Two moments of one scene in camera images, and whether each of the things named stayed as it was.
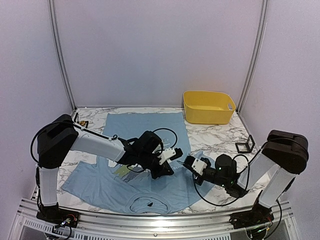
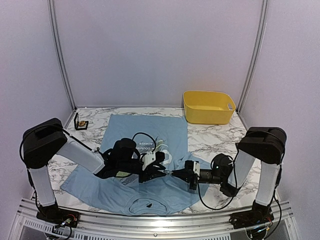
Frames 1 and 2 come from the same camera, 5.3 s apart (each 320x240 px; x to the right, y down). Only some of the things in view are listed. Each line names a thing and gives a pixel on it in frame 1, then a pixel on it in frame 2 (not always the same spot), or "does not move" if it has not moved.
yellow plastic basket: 203,107 does not move
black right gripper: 189,166 -> 187,176
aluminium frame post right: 252,67 does not move
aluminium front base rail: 30,226 does not move
